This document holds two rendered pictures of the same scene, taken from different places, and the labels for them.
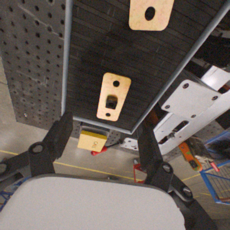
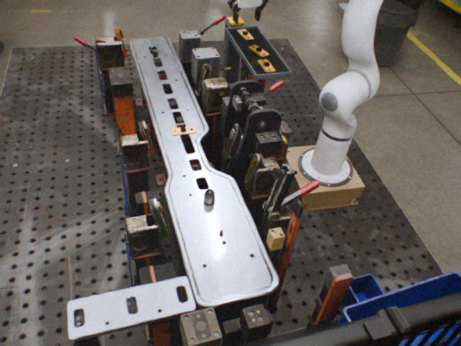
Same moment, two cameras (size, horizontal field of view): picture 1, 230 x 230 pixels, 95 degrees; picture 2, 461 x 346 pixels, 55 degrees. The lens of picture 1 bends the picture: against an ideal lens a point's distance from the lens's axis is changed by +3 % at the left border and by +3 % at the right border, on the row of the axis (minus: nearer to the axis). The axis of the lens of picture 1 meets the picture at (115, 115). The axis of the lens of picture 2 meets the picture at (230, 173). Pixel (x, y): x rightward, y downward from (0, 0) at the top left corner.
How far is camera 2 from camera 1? 170 cm
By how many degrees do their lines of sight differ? 28
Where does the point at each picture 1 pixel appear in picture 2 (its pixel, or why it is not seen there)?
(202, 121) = (147, 70)
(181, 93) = (214, 53)
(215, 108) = (153, 78)
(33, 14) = (305, 115)
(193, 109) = (199, 51)
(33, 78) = (287, 82)
